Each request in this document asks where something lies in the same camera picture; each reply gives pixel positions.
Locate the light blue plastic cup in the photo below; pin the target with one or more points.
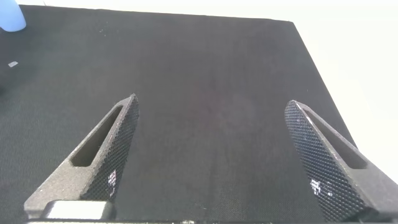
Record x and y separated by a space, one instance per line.
11 17

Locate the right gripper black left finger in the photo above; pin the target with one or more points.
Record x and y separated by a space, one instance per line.
62 183

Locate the small white paper tag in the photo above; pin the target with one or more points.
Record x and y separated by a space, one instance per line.
12 64

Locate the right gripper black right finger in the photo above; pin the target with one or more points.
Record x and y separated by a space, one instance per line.
326 168

